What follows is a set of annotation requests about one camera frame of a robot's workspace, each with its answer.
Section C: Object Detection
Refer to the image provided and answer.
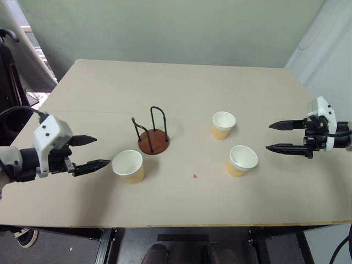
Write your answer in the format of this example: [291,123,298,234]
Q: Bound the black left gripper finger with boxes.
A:
[70,134,98,148]
[73,159,112,178]

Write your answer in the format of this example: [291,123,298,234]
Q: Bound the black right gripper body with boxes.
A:
[302,116,330,160]

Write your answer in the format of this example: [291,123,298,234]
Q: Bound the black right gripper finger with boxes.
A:
[268,118,306,131]
[265,142,309,158]

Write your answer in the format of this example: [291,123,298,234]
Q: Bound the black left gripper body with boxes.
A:
[47,145,77,177]

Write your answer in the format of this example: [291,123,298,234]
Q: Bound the yellow and white paper cup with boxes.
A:
[211,111,237,141]
[111,150,145,185]
[225,145,259,178]

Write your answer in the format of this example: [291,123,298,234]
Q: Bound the black and white sneaker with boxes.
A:
[13,227,39,249]

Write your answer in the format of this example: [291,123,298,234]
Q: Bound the black equipment stand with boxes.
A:
[0,29,41,146]

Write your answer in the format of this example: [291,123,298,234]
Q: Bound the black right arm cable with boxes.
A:
[316,129,349,138]

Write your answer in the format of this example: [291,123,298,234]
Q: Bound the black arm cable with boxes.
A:
[316,129,349,138]
[0,106,49,124]

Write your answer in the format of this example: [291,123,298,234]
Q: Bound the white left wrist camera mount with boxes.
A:
[32,114,74,179]

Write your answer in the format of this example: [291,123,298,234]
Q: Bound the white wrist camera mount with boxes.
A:
[306,96,337,152]
[32,114,74,179]

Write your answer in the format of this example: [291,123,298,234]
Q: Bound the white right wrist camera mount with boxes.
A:
[306,96,337,152]

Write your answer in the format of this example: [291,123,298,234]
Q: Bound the wooden base wire cup holder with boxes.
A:
[131,106,171,156]

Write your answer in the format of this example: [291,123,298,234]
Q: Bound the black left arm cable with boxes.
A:
[0,106,49,124]

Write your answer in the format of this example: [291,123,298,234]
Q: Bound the black metal table frame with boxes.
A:
[0,224,332,264]

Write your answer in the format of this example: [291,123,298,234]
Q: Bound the thick black cable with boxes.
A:
[333,233,352,264]

